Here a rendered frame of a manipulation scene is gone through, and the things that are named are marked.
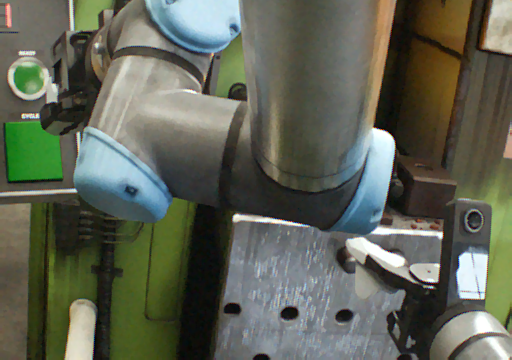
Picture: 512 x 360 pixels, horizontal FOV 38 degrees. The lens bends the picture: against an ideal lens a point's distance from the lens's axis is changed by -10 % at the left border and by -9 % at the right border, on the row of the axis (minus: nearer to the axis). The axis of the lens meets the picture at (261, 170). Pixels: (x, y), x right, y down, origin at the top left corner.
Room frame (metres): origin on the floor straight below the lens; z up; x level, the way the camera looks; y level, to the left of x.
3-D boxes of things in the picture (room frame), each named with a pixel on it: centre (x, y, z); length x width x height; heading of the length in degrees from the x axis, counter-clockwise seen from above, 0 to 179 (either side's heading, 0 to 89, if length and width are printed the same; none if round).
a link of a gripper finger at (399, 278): (0.72, -0.16, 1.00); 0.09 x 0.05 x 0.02; 47
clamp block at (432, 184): (1.20, -0.26, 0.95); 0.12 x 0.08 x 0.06; 11
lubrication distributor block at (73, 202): (1.16, 0.29, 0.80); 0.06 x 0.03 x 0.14; 101
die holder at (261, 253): (1.34, -0.11, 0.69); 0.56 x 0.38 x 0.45; 11
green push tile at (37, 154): (0.88, 0.29, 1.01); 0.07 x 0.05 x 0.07; 126
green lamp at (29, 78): (0.92, 0.31, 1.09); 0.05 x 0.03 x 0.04; 101
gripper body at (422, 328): (0.68, -0.20, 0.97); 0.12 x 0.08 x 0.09; 11
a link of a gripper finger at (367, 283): (0.76, -0.13, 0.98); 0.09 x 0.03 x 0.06; 47
